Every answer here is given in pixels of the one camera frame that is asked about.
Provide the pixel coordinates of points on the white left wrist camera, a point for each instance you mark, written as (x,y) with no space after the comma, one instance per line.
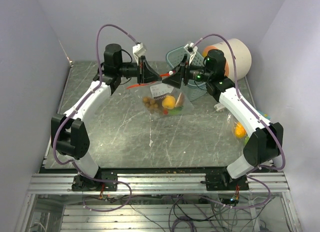
(138,50)

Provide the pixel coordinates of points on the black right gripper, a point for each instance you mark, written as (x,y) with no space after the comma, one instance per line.
(174,79)

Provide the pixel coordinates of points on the clear bag with teal zipper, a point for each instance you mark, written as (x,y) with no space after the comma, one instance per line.
(231,121)

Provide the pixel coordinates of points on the orange fake fruit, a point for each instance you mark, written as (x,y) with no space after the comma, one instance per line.
(239,130)
(169,102)

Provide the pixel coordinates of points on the clear bag with red zipper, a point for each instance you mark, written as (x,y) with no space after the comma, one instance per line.
(161,99)

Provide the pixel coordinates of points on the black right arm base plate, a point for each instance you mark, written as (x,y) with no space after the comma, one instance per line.
(223,182)

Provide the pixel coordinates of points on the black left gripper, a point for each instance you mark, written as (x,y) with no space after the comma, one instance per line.
(145,73)

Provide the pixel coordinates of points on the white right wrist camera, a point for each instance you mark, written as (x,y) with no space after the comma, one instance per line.
(192,50)

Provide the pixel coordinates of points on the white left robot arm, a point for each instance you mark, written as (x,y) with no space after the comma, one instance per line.
(69,137)

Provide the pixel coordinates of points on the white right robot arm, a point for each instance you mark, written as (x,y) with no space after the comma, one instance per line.
(265,137)

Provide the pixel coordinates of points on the orange fake fruit in teal bag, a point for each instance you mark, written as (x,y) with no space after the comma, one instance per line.
(239,130)

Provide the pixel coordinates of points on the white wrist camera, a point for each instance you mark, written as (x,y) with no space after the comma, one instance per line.
(192,50)
(138,50)

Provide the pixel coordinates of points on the green fake fruit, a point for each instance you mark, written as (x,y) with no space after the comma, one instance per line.
(175,111)

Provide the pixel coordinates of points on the cream cylinder with orange lid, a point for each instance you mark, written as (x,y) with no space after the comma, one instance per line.
(242,56)

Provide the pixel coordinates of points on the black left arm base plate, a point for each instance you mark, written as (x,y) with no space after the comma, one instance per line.
(107,182)

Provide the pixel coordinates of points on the aluminium frame rail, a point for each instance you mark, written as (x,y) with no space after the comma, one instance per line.
(148,184)

